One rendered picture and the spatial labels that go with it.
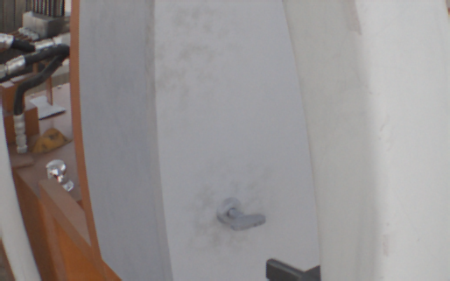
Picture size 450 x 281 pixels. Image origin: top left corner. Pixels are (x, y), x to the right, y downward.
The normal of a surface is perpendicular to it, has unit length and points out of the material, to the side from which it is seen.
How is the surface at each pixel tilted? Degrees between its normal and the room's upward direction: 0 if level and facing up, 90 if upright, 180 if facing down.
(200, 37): 90
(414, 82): 80
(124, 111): 90
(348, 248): 93
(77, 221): 0
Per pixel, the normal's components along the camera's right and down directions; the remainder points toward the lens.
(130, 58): -0.84, 0.21
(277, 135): 0.54, 0.27
